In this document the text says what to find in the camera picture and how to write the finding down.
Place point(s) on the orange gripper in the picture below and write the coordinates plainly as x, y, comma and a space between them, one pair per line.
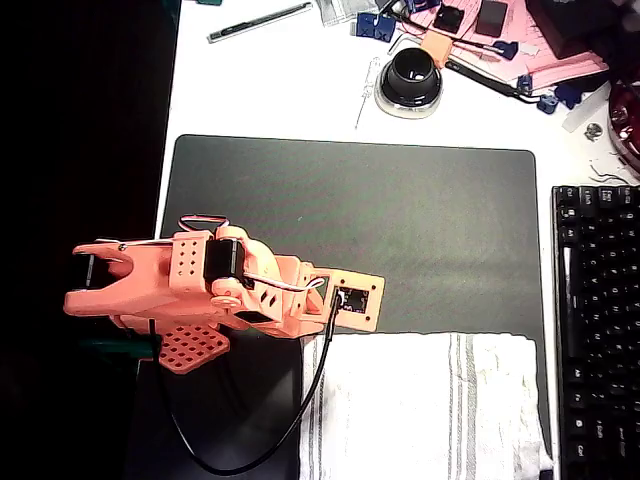
314, 303

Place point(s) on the white striped towel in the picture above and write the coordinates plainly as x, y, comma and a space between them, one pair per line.
400, 410

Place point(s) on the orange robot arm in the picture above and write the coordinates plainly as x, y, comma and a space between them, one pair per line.
150, 287

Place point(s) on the dark desk mat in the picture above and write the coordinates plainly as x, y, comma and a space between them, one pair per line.
400, 225

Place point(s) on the clear thin screwdriver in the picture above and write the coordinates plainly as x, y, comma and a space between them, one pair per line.
367, 85

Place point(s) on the black dome on white base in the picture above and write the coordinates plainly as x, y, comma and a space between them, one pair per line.
410, 85

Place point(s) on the metal allen key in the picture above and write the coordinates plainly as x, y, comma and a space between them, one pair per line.
400, 41

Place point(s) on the black pen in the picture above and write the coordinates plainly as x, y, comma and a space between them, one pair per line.
480, 77

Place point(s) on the orange block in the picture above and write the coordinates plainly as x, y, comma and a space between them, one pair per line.
436, 49

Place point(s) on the black keyboard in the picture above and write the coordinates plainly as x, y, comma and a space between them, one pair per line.
600, 325

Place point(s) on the clear plastic bag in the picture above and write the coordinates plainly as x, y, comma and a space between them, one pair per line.
345, 10

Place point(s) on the black square pad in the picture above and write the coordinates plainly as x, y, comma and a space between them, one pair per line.
448, 19

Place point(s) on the small metal piece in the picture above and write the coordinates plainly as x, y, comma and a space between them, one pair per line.
593, 131

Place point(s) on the dark blue printed part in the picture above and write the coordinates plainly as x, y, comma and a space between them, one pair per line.
569, 95

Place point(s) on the clear plastic strip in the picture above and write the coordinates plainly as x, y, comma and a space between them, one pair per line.
585, 107

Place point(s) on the black rectangular pad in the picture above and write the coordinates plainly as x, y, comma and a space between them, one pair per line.
491, 19

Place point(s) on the pink paper stack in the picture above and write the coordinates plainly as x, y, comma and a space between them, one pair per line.
550, 55

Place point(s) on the dark red round object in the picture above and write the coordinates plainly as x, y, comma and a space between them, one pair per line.
627, 110

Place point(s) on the dark maroon box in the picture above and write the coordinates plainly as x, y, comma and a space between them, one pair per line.
575, 25

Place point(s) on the orange camera mount plate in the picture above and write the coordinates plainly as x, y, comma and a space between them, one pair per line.
375, 315

